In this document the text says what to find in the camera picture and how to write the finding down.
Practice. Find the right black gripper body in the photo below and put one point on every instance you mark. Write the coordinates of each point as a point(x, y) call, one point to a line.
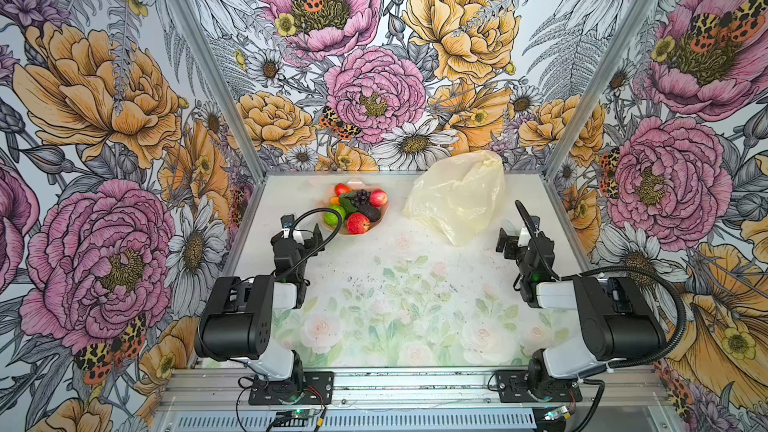
point(529, 250)

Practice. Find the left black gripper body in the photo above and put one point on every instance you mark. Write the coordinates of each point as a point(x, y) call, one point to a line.
point(287, 245)

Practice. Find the translucent cream plastic bag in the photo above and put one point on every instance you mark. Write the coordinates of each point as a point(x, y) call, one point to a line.
point(459, 196)

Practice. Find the red apple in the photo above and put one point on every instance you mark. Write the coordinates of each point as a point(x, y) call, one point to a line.
point(378, 198)

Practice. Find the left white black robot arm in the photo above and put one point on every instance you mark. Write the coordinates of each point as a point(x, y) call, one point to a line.
point(236, 323)

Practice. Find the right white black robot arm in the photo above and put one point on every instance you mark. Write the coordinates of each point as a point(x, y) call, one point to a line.
point(615, 323)

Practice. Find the green bumpy fruit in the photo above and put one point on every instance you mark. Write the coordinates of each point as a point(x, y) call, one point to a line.
point(336, 217)

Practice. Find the red bumpy fruit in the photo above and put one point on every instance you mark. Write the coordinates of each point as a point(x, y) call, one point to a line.
point(357, 224)

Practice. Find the red yellow peach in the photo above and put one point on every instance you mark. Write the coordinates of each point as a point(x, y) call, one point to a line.
point(341, 189)

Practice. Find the dark avocado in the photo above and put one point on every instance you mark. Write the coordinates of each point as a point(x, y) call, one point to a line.
point(372, 213)

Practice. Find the dark purple grape bunch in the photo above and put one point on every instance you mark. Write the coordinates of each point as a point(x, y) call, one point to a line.
point(361, 197)

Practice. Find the white perforated vent strip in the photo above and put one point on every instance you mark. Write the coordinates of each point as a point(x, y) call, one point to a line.
point(364, 420)

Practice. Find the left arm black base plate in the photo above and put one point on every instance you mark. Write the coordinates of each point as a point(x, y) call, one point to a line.
point(304, 388)

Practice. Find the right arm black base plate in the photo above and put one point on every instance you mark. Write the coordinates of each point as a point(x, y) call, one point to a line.
point(516, 386)

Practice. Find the aluminium front rail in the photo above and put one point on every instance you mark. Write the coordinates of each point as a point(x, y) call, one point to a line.
point(399, 388)

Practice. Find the left aluminium corner post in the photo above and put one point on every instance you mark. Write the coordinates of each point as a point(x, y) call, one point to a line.
point(189, 25)

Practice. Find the aluminium corner post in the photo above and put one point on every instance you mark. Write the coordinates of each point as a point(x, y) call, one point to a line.
point(189, 25)
point(626, 30)

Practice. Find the right aluminium corner post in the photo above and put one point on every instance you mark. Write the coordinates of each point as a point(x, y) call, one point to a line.
point(626, 30)

